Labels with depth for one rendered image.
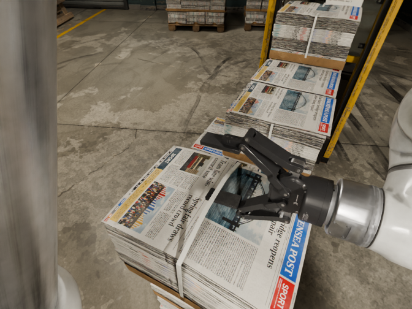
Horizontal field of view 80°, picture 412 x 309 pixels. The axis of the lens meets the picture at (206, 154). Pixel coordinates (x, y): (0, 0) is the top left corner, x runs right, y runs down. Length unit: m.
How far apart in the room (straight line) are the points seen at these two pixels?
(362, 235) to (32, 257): 0.37
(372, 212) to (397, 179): 0.07
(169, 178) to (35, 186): 0.44
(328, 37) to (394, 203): 1.10
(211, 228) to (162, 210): 0.11
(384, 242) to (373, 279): 1.57
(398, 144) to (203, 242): 0.36
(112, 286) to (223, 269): 1.33
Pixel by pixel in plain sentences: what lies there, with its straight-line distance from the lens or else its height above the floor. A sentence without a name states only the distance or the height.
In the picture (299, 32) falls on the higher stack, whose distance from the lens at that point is 1.42.
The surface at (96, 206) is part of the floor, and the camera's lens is 2.11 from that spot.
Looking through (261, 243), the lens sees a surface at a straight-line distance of 0.52.
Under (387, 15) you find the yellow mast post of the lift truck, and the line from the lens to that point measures 1.93.
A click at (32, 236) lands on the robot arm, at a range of 0.22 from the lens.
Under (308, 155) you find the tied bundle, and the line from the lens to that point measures 0.98.
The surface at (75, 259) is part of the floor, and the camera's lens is 1.93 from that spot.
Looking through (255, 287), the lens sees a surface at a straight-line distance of 0.49.
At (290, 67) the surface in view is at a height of 1.07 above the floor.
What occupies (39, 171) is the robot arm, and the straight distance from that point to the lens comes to 0.18.
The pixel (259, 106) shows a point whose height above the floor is 1.07.
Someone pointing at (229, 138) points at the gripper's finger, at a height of 1.34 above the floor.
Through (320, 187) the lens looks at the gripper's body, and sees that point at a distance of 0.40.
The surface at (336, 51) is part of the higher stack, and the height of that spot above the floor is 1.15.
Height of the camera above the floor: 1.58
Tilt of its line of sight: 43 degrees down
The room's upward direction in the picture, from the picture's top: straight up
